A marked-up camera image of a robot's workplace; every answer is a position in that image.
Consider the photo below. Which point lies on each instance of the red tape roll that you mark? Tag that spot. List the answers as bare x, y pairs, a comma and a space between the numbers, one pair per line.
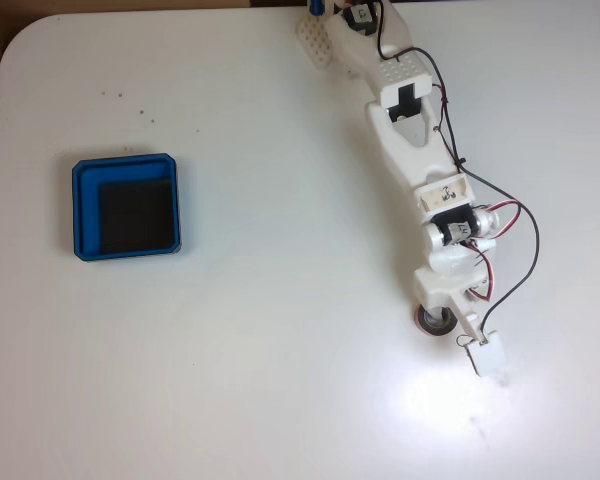
432, 331

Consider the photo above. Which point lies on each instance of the blue square box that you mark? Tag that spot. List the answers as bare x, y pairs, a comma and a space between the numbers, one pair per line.
85, 210

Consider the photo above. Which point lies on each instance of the black foam insert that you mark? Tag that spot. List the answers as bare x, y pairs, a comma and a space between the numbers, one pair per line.
137, 215

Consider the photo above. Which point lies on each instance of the blue clamp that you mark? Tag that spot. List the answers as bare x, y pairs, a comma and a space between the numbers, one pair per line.
316, 6

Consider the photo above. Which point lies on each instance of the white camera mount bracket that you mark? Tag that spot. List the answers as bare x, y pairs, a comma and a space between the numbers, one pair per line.
467, 320

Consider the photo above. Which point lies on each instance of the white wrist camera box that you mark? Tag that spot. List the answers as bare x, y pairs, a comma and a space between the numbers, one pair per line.
487, 355

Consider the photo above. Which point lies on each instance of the white perforated base plate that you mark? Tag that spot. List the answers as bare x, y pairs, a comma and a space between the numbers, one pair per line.
315, 40

